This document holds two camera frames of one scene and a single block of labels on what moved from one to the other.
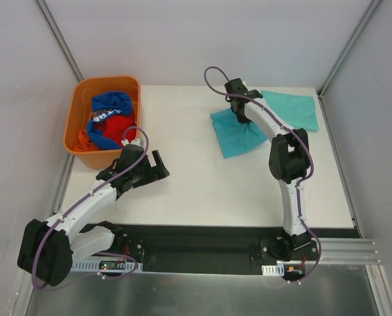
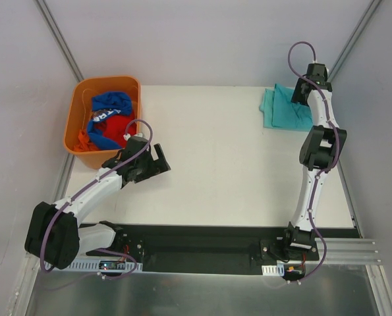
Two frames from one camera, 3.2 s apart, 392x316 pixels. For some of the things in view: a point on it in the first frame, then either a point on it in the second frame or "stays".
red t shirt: [114, 126] stays
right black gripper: [238, 107] -> [298, 93]
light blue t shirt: [234, 137] -> [290, 115]
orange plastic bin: [78, 108] stays
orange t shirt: [84, 144] stays
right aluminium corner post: [344, 53] stays
